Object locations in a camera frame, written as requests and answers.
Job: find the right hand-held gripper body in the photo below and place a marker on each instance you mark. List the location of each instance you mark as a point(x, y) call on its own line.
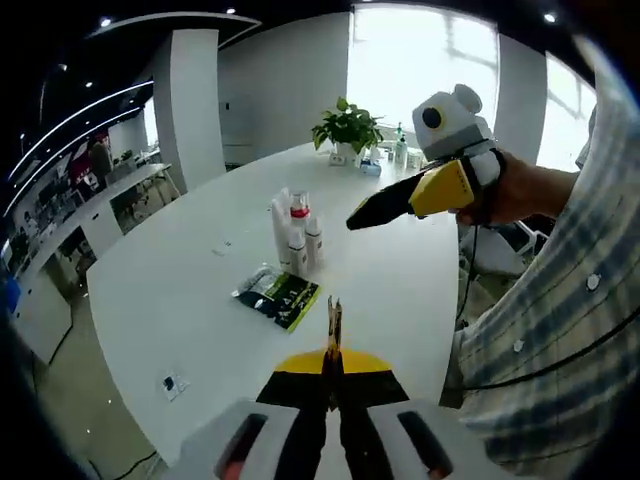
point(450, 130)

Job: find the green black skincare sachet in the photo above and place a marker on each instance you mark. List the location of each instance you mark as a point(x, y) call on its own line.
point(295, 300)

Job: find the person's right hand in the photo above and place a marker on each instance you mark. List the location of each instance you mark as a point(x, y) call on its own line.
point(520, 192)

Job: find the red-lined white skincare bottle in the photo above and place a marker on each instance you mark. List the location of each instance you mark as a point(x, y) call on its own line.
point(315, 245)

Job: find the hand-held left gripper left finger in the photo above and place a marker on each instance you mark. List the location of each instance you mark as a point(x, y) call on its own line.
point(295, 400)

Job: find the small white box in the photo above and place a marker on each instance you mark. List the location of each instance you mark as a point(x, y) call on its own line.
point(416, 161)

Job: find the green cap bottle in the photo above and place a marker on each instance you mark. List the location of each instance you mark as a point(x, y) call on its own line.
point(401, 150)

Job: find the red collar skincare bottle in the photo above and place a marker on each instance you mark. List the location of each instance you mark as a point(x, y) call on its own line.
point(300, 214)

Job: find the gold skincare sachet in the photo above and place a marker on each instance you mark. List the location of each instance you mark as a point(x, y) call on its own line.
point(334, 330)

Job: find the black-lined white skincare bottle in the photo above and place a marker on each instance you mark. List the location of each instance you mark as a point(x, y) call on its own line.
point(297, 255)

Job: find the dark silver skincare sachet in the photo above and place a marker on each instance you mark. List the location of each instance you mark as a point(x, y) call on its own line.
point(252, 292)

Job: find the white desktop socket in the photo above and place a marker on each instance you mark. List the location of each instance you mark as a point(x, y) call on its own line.
point(337, 160)

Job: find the white skincare tube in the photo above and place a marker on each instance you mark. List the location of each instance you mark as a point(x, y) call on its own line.
point(281, 225)

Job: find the blue bin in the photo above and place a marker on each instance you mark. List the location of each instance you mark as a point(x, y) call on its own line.
point(12, 292)

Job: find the potted green plant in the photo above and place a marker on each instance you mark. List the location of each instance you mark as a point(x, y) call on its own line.
point(350, 125)

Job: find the blue tissue pack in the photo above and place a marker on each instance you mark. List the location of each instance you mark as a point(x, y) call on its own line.
point(372, 168)

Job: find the long white desk row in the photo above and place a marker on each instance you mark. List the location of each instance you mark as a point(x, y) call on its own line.
point(45, 320)

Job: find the white card with dark clip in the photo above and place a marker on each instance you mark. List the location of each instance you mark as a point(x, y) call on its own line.
point(175, 385)

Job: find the office chair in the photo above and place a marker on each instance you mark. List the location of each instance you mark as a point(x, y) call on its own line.
point(500, 250)

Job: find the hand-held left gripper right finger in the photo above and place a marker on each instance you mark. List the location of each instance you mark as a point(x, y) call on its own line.
point(370, 400)

